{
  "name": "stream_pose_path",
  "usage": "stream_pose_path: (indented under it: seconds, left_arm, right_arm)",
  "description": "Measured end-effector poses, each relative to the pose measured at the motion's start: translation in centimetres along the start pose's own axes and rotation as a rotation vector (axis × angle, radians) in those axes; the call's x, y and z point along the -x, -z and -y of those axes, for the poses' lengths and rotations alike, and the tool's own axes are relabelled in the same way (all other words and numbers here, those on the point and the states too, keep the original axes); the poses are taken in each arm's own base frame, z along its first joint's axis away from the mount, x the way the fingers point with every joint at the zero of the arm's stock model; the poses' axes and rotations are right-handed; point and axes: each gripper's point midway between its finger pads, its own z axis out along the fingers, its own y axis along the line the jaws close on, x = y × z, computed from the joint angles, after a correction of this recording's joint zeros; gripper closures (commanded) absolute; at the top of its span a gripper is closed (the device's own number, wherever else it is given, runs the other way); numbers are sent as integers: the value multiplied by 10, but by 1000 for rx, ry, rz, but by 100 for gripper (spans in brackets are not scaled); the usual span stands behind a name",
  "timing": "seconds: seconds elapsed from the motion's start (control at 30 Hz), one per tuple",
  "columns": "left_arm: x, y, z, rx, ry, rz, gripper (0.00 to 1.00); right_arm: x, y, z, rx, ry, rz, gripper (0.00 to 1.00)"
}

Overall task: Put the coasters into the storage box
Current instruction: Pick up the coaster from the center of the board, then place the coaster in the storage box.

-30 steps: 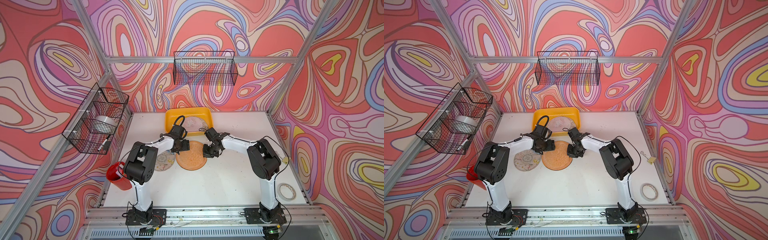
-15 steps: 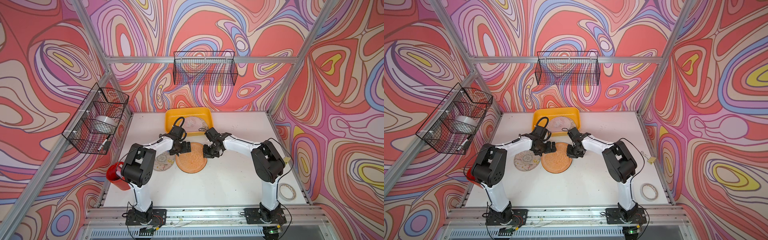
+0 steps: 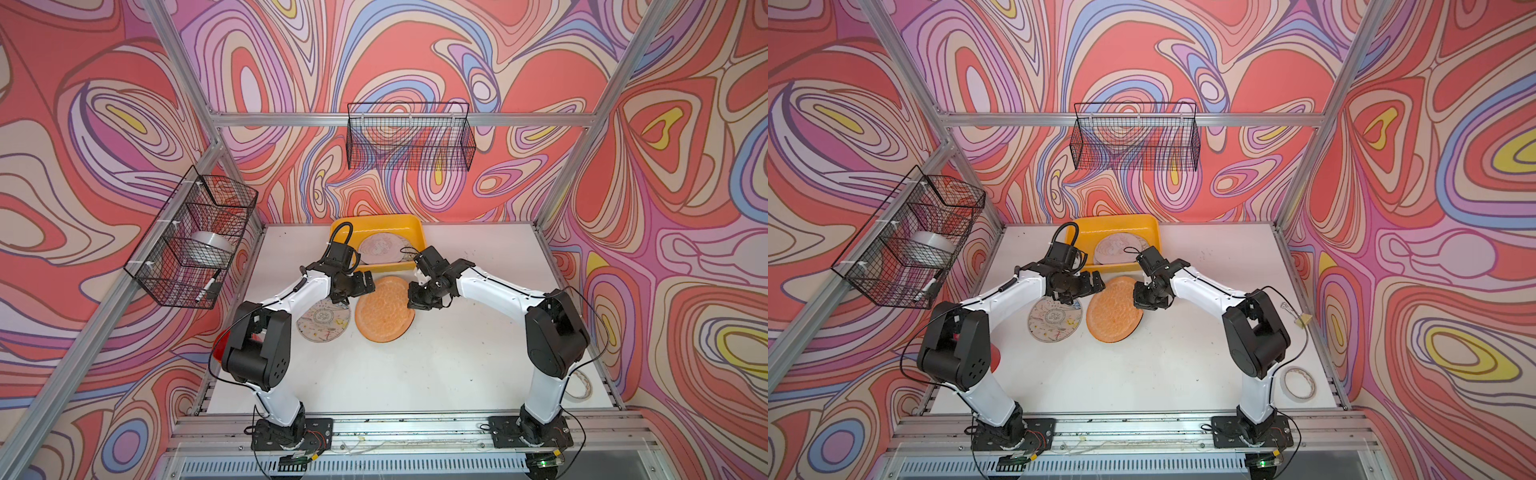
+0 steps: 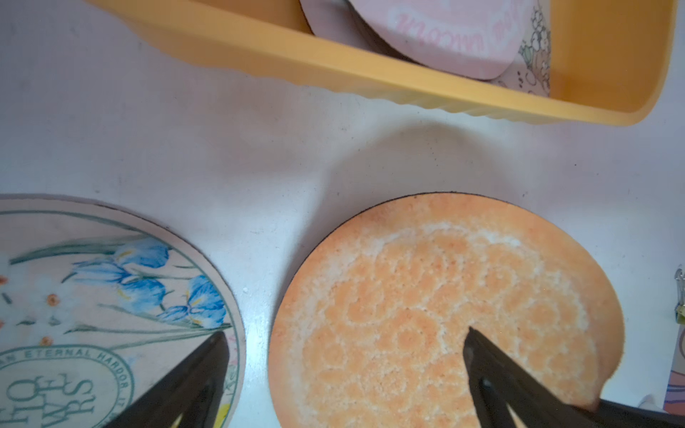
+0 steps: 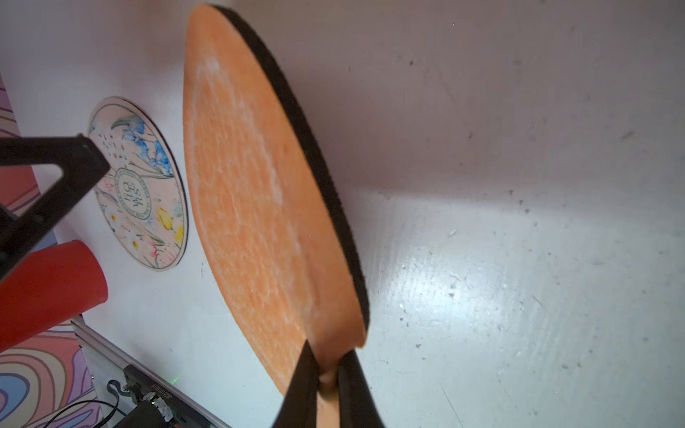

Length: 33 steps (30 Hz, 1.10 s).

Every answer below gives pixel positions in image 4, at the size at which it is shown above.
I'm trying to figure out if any yellow plastic storage box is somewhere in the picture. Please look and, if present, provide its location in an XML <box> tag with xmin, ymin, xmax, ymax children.
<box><xmin>99</xmin><ymin>1</ymin><xmax>684</xmax><ymax>126</ymax></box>

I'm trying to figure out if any orange round coaster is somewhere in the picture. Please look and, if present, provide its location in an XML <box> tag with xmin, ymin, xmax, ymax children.
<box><xmin>269</xmin><ymin>193</ymin><xmax>625</xmax><ymax>427</ymax></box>

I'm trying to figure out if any green line-art coaster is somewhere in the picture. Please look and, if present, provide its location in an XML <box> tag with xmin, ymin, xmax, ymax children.
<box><xmin>489</xmin><ymin>0</ymin><xmax>551</xmax><ymax>97</ymax></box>

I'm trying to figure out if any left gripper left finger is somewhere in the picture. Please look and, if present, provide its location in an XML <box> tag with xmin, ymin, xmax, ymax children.
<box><xmin>107</xmin><ymin>333</ymin><xmax>230</xmax><ymax>428</ymax></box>

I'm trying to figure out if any cream blue doodle coaster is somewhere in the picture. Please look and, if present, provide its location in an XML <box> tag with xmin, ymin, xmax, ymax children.
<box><xmin>1</xmin><ymin>195</ymin><xmax>246</xmax><ymax>427</ymax></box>

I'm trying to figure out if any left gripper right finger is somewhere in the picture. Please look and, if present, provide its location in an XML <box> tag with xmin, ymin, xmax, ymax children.
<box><xmin>463</xmin><ymin>327</ymin><xmax>684</xmax><ymax>428</ymax></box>

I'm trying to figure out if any yellow binder clip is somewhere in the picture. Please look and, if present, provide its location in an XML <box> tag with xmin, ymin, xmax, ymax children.
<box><xmin>674</xmin><ymin>267</ymin><xmax>685</xmax><ymax>325</ymax></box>

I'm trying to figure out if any pale pink cloud coaster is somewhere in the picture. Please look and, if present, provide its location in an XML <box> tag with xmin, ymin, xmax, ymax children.
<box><xmin>351</xmin><ymin>0</ymin><xmax>535</xmax><ymax>80</ymax></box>

